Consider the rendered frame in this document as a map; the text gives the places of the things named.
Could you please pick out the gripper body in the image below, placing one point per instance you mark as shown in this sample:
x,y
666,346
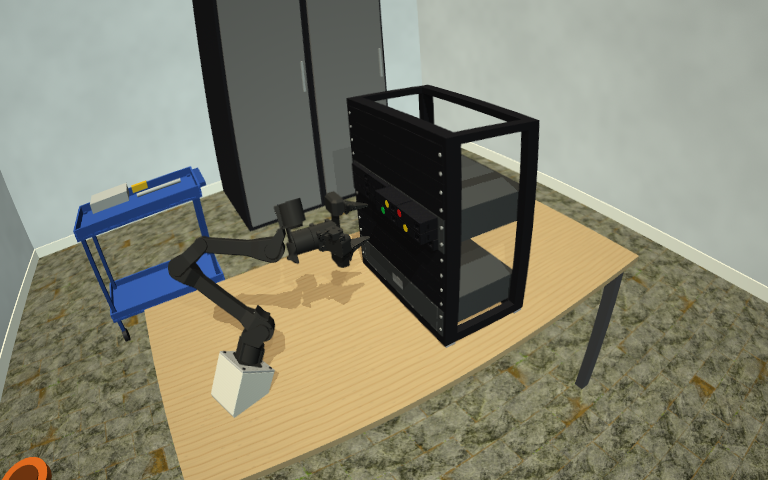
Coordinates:
x,y
335,206

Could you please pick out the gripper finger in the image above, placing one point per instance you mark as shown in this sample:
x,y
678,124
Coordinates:
x,y
353,206
356,243

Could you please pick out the black server rack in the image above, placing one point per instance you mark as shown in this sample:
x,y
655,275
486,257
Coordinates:
x,y
430,188

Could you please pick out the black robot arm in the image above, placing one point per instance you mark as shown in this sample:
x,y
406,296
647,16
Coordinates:
x,y
257,325

